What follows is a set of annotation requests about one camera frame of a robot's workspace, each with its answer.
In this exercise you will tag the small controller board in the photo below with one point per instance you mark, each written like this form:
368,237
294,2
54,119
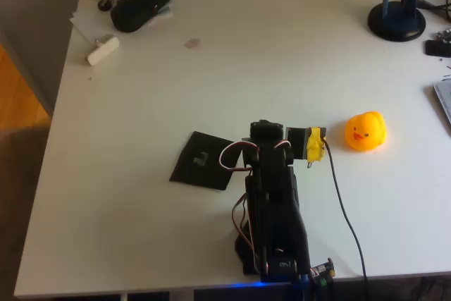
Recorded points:
322,271

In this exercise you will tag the wrist camera with yellow tape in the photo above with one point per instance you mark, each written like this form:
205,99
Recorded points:
315,146

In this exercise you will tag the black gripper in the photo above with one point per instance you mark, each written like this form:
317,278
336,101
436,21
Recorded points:
262,129

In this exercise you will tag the white paper sheets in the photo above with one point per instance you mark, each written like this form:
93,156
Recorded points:
88,20

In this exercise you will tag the grey laptop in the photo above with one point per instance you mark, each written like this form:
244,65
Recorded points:
444,98

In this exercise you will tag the blue table clamp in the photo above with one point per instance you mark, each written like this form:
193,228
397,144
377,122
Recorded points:
302,287

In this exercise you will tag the small circuit board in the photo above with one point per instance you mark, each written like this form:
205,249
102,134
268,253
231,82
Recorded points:
444,34

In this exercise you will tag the black glasses case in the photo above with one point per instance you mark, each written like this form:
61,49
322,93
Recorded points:
141,5

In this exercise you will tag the black flat device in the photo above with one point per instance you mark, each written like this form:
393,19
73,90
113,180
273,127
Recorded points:
437,48

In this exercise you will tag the blue microphone on black base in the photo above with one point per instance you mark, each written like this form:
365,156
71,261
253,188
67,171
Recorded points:
396,22

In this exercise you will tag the yellow rubber duck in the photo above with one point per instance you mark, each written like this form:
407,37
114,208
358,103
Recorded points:
366,132

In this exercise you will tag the black square mat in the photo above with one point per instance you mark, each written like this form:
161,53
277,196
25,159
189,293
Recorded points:
197,174

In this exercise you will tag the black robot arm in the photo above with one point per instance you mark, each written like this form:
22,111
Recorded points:
278,209

